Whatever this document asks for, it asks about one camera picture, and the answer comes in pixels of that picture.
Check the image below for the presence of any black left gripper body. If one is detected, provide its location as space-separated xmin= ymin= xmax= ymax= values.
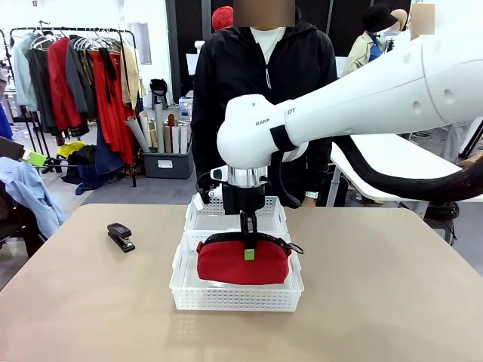
xmin=0 ymin=136 xmax=26 ymax=160

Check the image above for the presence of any black bucket hat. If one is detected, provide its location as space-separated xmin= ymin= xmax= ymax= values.
xmin=361 ymin=3 xmax=399 ymax=34

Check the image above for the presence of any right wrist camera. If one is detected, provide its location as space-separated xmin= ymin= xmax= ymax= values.
xmin=195 ymin=167 xmax=230 ymax=207

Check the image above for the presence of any blue denim garment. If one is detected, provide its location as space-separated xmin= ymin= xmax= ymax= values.
xmin=74 ymin=124 xmax=126 ymax=196

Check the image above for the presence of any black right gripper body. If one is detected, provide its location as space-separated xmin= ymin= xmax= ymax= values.
xmin=221 ymin=183 xmax=267 ymax=213

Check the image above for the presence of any grey cardboard tube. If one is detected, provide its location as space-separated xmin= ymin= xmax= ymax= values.
xmin=152 ymin=101 xmax=166 ymax=154

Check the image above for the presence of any black stapler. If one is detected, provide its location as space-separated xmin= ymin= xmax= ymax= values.
xmin=106 ymin=222 xmax=136 ymax=253

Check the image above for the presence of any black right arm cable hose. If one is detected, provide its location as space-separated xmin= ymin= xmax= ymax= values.
xmin=271 ymin=132 xmax=483 ymax=209

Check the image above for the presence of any blue white bottle pack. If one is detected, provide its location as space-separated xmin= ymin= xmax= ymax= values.
xmin=177 ymin=96 xmax=195 ymax=121

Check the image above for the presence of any red jacket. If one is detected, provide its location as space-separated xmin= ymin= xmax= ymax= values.
xmin=47 ymin=37 xmax=88 ymax=131

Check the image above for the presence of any yellow garment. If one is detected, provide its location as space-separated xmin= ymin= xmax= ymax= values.
xmin=56 ymin=140 xmax=86 ymax=160

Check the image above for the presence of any red dress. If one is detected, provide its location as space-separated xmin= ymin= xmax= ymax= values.
xmin=88 ymin=48 xmax=137 ymax=165

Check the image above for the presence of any beige garment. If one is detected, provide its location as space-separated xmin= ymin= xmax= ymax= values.
xmin=119 ymin=43 xmax=146 ymax=111

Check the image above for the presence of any black metal clothes rack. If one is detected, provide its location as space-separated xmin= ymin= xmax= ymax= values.
xmin=9 ymin=25 xmax=139 ymax=189

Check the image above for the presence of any red zipper pouch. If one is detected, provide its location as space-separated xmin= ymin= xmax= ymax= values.
xmin=195 ymin=232 xmax=305 ymax=286

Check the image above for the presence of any black velcro strap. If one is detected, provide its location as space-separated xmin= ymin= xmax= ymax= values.
xmin=269 ymin=125 xmax=296 ymax=152

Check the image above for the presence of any light blue shirt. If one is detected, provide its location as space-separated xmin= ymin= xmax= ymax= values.
xmin=0 ymin=156 xmax=67 ymax=239

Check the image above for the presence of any black scarf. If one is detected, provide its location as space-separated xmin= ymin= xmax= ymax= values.
xmin=97 ymin=47 xmax=118 ymax=103

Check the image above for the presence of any grey storage bin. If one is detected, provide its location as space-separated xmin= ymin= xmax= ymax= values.
xmin=142 ymin=148 xmax=193 ymax=179

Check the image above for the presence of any mannequin in beige coat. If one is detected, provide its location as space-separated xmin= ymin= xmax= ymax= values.
xmin=341 ymin=29 xmax=393 ymax=78

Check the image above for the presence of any white perforated plastic basket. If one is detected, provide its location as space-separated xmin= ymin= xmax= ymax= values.
xmin=169 ymin=230 xmax=305 ymax=312
xmin=184 ymin=194 xmax=291 ymax=242

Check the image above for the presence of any pale grey-blue jacket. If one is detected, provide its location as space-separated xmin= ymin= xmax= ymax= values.
xmin=13 ymin=32 xmax=39 ymax=112

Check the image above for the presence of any person's left forearm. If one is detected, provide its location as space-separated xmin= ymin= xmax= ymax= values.
xmin=303 ymin=141 xmax=334 ymax=195

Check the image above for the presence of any dark grey garment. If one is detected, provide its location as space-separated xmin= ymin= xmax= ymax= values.
xmin=26 ymin=47 xmax=58 ymax=133

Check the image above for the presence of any black bag under table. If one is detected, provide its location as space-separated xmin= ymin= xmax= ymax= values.
xmin=423 ymin=201 xmax=460 ymax=220

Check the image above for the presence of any red hat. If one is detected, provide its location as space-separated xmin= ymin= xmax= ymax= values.
xmin=211 ymin=5 xmax=235 ymax=32

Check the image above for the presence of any dark crumpled garment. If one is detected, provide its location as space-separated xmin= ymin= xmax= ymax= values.
xmin=61 ymin=145 xmax=98 ymax=186

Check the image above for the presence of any black chair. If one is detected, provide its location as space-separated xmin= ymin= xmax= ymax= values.
xmin=0 ymin=180 xmax=43 ymax=258

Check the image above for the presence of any white table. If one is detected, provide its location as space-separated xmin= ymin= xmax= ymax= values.
xmin=326 ymin=132 xmax=483 ymax=207

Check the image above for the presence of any grey blazer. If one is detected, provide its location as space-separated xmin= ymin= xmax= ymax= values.
xmin=66 ymin=37 xmax=98 ymax=122

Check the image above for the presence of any person in black jacket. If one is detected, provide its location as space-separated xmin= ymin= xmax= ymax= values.
xmin=190 ymin=6 xmax=339 ymax=209

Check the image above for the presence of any white hanging panel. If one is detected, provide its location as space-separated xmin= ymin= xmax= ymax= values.
xmin=131 ymin=21 xmax=152 ymax=66

